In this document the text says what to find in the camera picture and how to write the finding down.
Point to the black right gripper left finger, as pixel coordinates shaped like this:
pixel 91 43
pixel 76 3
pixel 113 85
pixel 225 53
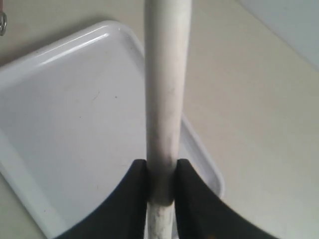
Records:
pixel 123 214

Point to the white rectangular plastic tray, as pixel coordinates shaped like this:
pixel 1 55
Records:
pixel 72 120

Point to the white drumstick one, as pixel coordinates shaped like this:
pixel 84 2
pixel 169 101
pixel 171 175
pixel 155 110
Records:
pixel 166 29

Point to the red small drum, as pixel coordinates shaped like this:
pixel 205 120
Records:
pixel 3 19

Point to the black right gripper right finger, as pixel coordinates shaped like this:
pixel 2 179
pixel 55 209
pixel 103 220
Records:
pixel 200 214

